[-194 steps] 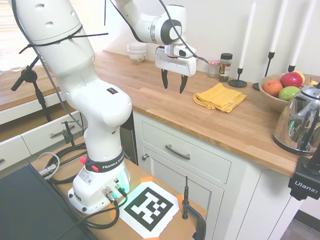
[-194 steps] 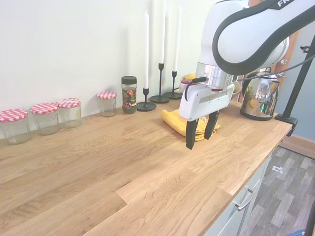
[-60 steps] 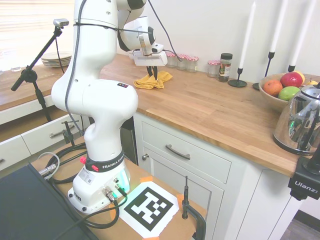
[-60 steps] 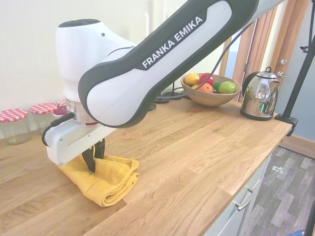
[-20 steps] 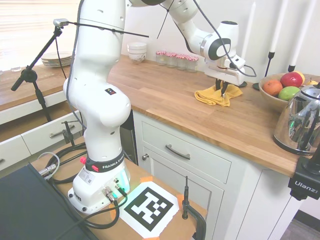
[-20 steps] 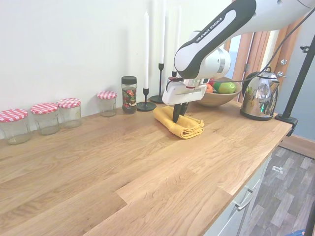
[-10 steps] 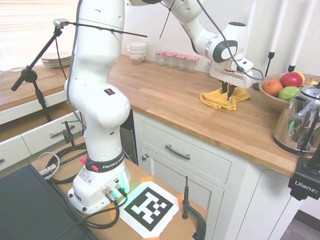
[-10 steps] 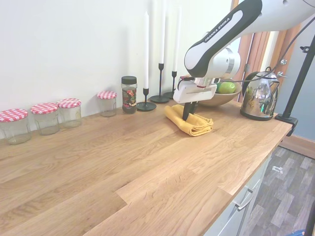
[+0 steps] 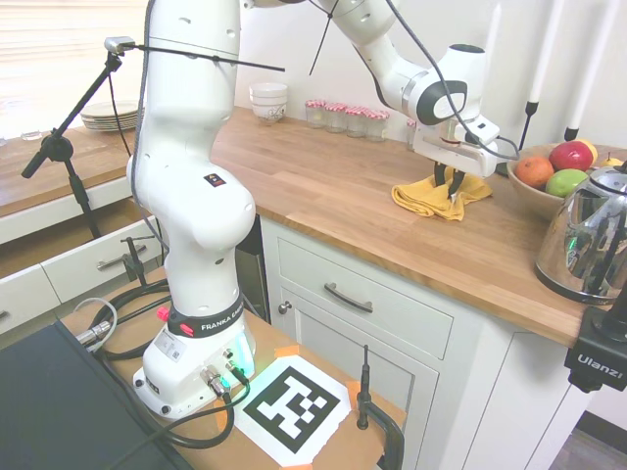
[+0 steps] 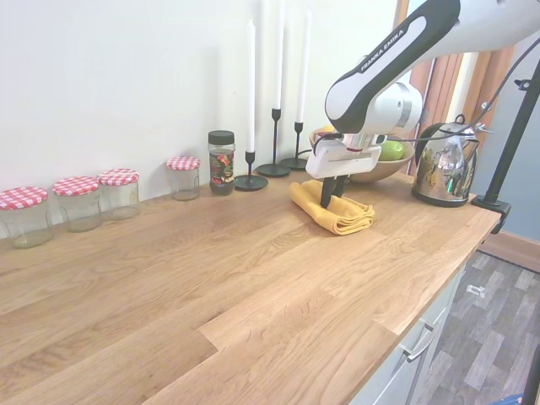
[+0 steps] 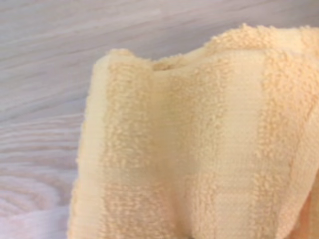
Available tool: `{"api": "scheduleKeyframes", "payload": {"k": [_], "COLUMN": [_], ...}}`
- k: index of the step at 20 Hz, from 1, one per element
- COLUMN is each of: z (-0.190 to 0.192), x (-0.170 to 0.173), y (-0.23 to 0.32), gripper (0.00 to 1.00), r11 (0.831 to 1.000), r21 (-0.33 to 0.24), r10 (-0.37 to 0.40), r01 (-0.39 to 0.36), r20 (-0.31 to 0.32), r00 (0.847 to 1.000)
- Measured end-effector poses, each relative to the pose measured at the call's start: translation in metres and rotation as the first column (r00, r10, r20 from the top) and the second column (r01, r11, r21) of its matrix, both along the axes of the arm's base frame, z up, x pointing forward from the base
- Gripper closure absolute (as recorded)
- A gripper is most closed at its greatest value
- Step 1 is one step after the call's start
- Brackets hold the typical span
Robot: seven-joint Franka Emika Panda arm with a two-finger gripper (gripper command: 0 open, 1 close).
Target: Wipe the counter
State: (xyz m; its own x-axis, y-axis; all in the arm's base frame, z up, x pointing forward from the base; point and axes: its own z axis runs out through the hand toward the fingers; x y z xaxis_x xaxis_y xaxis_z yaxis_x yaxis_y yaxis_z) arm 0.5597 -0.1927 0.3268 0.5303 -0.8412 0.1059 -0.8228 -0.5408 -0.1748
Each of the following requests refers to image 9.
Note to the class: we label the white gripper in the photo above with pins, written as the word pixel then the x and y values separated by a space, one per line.
pixel 455 154

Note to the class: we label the yellow cloth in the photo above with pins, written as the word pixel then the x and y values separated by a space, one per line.
pixel 421 198

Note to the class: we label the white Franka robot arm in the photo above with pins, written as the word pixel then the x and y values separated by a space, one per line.
pixel 186 147

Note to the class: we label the glass jar red checked lid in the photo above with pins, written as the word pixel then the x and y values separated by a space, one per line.
pixel 377 127
pixel 316 115
pixel 335 120
pixel 355 123
pixel 410 134

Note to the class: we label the wooden fruit bowl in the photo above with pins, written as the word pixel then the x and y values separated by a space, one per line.
pixel 529 196

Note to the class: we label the orange fruit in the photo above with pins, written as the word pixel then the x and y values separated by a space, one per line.
pixel 534 171

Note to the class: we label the green apple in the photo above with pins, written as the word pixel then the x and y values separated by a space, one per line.
pixel 563 183

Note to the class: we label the red apple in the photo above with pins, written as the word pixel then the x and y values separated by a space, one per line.
pixel 570 155

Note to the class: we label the shiny steel kettle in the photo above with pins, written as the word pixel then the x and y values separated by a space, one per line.
pixel 583 235

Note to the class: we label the yellow lemon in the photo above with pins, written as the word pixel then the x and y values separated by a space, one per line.
pixel 592 149

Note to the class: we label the tall white candle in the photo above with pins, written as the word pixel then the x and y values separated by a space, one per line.
pixel 546 54
pixel 590 68
pixel 495 24

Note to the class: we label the yellow pear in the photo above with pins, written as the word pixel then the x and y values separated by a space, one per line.
pixel 610 162

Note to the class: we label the white bowl black pattern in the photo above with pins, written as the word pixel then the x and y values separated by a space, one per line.
pixel 269 113

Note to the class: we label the round silver cabinet knob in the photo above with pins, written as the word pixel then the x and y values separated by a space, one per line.
pixel 285 307

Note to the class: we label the white kitchen cabinet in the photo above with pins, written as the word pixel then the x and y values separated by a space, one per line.
pixel 441 391

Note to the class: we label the dark built-in appliance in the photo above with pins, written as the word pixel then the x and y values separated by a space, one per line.
pixel 255 274

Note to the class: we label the black screw clamp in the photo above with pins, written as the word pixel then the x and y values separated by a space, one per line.
pixel 133 259
pixel 363 391

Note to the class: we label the orange tape piece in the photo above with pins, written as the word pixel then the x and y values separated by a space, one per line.
pixel 288 351
pixel 353 389
pixel 225 415

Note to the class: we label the black white marker sheet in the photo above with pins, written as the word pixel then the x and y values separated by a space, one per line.
pixel 294 406

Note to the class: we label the brown wooden base board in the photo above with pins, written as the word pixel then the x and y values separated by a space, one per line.
pixel 343 440

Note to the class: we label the stack of white plates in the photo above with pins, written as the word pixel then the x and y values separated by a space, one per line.
pixel 110 116

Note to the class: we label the white drawer unit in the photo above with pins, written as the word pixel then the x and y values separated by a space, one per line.
pixel 73 279

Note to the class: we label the black boom stand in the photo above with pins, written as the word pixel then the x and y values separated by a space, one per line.
pixel 54 144

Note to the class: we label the small clear glass dish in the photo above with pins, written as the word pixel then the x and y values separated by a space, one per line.
pixel 32 135

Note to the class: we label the white window blind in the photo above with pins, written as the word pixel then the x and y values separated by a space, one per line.
pixel 49 49

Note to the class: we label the black control box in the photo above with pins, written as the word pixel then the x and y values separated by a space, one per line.
pixel 59 401

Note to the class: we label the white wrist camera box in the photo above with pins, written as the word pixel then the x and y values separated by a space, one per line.
pixel 482 129

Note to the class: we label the black camera stand pole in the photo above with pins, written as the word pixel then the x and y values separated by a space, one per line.
pixel 595 357

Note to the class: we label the small silver camera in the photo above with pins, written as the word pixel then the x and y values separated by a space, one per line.
pixel 117 44

